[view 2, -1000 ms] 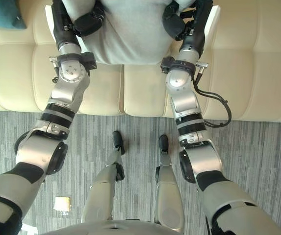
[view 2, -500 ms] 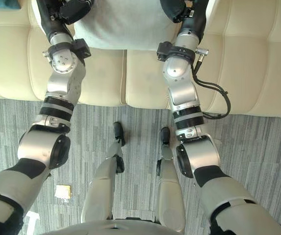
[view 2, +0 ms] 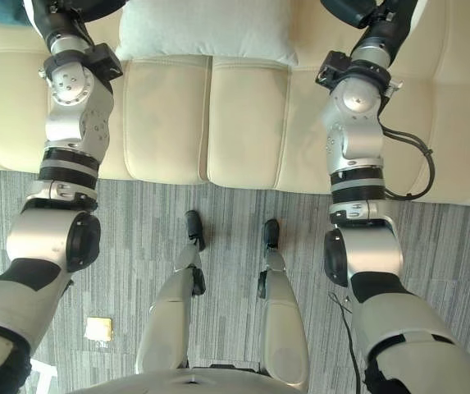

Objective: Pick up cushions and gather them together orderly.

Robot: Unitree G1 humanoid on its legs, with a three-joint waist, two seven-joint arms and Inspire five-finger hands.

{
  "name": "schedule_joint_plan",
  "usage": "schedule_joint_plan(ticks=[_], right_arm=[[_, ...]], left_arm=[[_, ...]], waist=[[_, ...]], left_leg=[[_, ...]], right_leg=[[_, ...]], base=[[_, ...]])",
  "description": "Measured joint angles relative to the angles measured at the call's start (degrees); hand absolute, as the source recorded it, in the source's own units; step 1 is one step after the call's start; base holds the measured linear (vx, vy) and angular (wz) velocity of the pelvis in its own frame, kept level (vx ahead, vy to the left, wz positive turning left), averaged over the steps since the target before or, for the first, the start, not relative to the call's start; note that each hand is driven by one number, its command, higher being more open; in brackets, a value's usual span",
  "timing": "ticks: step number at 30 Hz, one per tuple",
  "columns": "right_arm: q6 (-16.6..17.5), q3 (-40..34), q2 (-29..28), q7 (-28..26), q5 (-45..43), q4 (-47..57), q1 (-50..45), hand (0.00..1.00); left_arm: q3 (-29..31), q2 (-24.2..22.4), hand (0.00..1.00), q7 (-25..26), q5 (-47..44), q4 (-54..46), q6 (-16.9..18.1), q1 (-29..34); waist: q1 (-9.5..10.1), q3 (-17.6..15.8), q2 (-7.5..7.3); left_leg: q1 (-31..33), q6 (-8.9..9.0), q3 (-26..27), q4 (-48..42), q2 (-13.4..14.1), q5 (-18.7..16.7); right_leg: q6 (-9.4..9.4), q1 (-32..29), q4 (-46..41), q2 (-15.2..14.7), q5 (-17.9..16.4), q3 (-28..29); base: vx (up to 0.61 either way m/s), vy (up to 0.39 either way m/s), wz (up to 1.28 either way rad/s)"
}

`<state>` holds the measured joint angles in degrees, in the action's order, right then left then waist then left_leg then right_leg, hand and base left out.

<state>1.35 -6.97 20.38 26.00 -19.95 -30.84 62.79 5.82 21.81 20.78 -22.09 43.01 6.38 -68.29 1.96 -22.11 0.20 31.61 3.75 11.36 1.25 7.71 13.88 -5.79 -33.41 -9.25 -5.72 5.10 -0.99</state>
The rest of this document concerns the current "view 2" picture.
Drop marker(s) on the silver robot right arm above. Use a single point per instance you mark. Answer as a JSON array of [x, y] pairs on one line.
[[357, 123]]

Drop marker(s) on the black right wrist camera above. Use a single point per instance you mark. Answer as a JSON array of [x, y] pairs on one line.
[[333, 65]]

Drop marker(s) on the silver robot torso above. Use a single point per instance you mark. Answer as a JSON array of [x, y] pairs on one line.
[[189, 379]]

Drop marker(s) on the cream leather sofa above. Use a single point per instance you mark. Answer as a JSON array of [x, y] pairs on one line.
[[169, 123]]

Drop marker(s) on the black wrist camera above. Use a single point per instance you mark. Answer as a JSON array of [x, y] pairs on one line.
[[333, 65], [103, 61]]

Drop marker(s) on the silver robot leg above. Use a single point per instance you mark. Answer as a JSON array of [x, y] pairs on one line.
[[279, 320], [169, 312]]

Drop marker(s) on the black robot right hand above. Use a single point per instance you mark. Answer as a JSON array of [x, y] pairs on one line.
[[386, 28]]

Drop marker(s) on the dark robot left foot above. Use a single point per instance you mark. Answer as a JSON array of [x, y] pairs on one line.
[[195, 227]]

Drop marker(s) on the dark robot foot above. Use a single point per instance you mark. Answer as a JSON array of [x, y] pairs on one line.
[[195, 227], [271, 233]]

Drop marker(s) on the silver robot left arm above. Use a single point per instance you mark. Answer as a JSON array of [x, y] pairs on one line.
[[70, 119]]

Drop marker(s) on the dark robot right foot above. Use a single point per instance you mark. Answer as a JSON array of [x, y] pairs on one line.
[[271, 233]]

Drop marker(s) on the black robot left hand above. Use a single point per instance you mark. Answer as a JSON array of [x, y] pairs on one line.
[[64, 18]]

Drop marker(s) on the silver robot left leg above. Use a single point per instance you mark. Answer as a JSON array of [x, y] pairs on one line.
[[169, 312]]

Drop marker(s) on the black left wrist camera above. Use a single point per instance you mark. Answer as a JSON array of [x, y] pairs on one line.
[[103, 61]]

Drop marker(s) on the light grey cushion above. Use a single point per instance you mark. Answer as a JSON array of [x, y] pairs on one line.
[[202, 28]]

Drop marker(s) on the silver robot right leg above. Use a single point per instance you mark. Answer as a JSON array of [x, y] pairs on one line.
[[279, 320]]

